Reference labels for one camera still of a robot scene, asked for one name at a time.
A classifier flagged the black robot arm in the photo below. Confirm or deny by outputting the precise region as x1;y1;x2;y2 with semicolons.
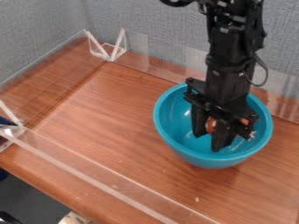
161;0;268;151

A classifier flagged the red toy mushroom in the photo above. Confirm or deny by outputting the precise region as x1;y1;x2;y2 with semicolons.
206;117;218;134

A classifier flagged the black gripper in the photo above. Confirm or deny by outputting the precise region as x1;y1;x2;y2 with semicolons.
183;65;260;153

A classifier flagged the clear acrylic left bracket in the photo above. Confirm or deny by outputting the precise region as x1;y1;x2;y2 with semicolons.
0;100;25;153

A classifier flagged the clear acrylic back barrier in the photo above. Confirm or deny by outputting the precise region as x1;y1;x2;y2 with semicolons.
117;31;299;124

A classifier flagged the clear acrylic barrier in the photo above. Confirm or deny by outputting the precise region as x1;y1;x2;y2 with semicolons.
0;127;220;224
117;31;299;124

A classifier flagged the clear acrylic front barrier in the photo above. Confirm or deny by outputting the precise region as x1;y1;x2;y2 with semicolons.
0;127;220;224

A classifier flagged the blue plastic bowl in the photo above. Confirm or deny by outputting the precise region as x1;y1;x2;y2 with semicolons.
154;83;276;169

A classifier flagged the black cable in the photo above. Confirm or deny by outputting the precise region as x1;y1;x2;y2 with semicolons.
245;53;270;88

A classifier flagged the clear acrylic corner bracket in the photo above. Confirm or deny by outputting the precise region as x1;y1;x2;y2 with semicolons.
85;28;129;61

